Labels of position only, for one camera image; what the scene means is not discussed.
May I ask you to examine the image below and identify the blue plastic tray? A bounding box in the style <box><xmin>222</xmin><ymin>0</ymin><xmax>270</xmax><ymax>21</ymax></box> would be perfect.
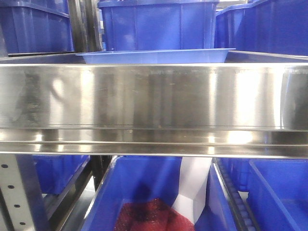
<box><xmin>77</xmin><ymin>48</ymin><xmax>233</xmax><ymax>64</ymax></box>

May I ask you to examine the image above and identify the blue crate upper left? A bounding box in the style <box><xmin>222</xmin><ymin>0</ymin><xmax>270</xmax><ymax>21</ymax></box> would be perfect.
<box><xmin>0</xmin><ymin>0</ymin><xmax>74</xmax><ymax>53</ymax></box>

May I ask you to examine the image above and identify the blue crate lower right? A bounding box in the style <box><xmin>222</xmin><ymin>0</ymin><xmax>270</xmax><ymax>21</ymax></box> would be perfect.
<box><xmin>219</xmin><ymin>158</ymin><xmax>308</xmax><ymax>231</ymax></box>

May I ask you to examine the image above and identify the grey perforated shelf post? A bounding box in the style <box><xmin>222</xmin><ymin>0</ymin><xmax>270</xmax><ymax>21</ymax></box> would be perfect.
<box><xmin>0</xmin><ymin>154</ymin><xmax>51</xmax><ymax>231</ymax></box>

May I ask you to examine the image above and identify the red mesh cloth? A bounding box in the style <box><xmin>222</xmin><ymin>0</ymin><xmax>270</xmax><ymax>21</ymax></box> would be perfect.
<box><xmin>113</xmin><ymin>198</ymin><xmax>195</xmax><ymax>231</ymax></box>

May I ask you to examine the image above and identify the blue crate upper middle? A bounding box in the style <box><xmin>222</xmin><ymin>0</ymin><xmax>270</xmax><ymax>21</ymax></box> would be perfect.
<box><xmin>98</xmin><ymin>0</ymin><xmax>219</xmax><ymax>51</ymax></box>

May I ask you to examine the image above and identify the blue crate lower middle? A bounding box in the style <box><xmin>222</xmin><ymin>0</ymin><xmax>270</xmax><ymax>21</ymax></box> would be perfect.
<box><xmin>81</xmin><ymin>156</ymin><xmax>236</xmax><ymax>231</ymax></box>

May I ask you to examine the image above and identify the blue crate upper right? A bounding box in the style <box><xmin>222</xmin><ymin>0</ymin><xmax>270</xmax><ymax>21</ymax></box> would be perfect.
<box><xmin>214</xmin><ymin>0</ymin><xmax>308</xmax><ymax>56</ymax></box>

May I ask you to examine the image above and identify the white paper sheet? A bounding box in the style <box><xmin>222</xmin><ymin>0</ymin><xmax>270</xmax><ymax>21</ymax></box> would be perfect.
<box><xmin>172</xmin><ymin>157</ymin><xmax>212</xmax><ymax>224</ymax></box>

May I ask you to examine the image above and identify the blue crate lower left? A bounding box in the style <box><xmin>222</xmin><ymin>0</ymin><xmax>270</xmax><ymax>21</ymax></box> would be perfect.
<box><xmin>32</xmin><ymin>155</ymin><xmax>89</xmax><ymax>194</ymax></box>

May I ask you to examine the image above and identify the blue crate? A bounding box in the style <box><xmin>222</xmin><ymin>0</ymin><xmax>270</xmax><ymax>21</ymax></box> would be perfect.
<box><xmin>214</xmin><ymin>0</ymin><xmax>308</xmax><ymax>56</ymax></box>
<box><xmin>32</xmin><ymin>155</ymin><xmax>89</xmax><ymax>194</ymax></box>
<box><xmin>81</xmin><ymin>156</ymin><xmax>236</xmax><ymax>231</ymax></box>
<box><xmin>98</xmin><ymin>0</ymin><xmax>219</xmax><ymax>51</ymax></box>
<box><xmin>219</xmin><ymin>158</ymin><xmax>308</xmax><ymax>231</ymax></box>
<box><xmin>0</xmin><ymin>0</ymin><xmax>74</xmax><ymax>53</ymax></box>

